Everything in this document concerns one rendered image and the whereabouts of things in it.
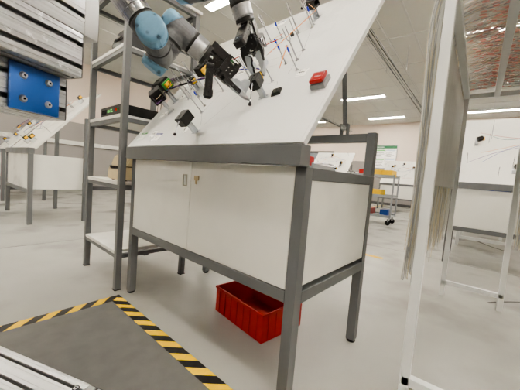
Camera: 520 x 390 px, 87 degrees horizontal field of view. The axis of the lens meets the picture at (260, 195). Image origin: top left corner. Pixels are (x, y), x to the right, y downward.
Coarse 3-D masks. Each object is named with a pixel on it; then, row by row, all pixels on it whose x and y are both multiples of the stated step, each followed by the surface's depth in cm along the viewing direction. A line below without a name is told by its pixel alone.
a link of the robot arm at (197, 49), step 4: (200, 36) 86; (196, 40) 86; (200, 40) 86; (204, 40) 87; (192, 44) 86; (196, 44) 86; (200, 44) 86; (204, 44) 87; (208, 44) 88; (192, 48) 86; (196, 48) 86; (200, 48) 87; (204, 48) 87; (188, 52) 88; (192, 52) 87; (196, 52) 87; (200, 52) 87; (204, 52) 88; (192, 56) 89; (196, 56) 88; (200, 56) 88; (196, 60) 90
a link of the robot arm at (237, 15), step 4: (240, 4) 98; (244, 4) 98; (248, 4) 99; (232, 8) 100; (236, 8) 99; (240, 8) 98; (244, 8) 98; (248, 8) 99; (232, 12) 101; (236, 12) 99; (240, 12) 99; (244, 12) 99; (248, 12) 99; (252, 12) 101; (236, 16) 100; (240, 16) 100; (236, 20) 103
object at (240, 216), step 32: (192, 192) 120; (224, 192) 106; (256, 192) 95; (288, 192) 86; (192, 224) 120; (224, 224) 106; (256, 224) 95; (288, 224) 86; (224, 256) 106; (256, 256) 95
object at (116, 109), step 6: (102, 108) 183; (108, 108) 176; (114, 108) 170; (120, 108) 164; (132, 108) 166; (138, 108) 168; (144, 108) 171; (102, 114) 183; (108, 114) 176; (114, 114) 170; (132, 114) 166; (138, 114) 169; (144, 114) 172; (150, 114) 175; (156, 114) 178
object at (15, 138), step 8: (32, 120) 558; (40, 120) 491; (24, 128) 523; (32, 128) 470; (16, 136) 466; (8, 144) 474; (0, 152) 462; (0, 160) 462; (0, 168) 462; (0, 176) 451; (0, 200) 451
